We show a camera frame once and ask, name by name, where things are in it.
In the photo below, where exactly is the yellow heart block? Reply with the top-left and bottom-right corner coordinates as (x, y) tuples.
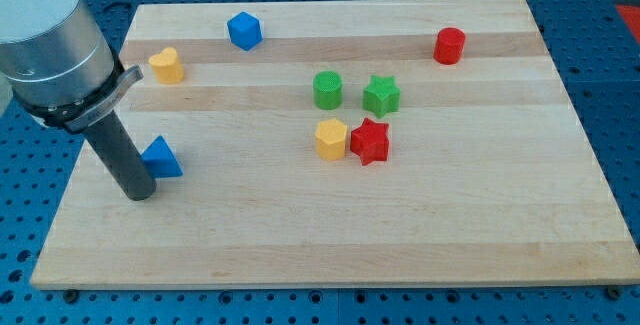
(148, 47), (184, 85)

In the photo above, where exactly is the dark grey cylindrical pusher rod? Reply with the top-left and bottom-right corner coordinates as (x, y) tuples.
(83, 111), (156, 201)

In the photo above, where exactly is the green cylinder block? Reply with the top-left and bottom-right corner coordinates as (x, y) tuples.
(313, 71), (342, 110)

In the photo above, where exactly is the blue triangle block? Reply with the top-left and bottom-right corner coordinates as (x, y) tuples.
(141, 136), (183, 179)

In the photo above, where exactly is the yellow hexagon block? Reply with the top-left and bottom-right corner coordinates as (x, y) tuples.
(315, 118), (348, 161)

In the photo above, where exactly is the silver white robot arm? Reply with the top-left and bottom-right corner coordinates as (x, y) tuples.
(1, 0), (143, 133)

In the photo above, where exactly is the red star block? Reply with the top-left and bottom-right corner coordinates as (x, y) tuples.
(350, 118), (390, 166)

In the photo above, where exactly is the red cylinder block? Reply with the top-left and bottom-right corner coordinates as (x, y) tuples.
(433, 27), (466, 65)

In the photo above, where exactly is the green star block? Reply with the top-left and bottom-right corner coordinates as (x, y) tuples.
(362, 75), (401, 118)

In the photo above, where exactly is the light wooden board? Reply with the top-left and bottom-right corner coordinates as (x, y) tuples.
(31, 0), (639, 290)

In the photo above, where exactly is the blue cube block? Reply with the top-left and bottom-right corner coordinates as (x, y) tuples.
(227, 12), (263, 51)

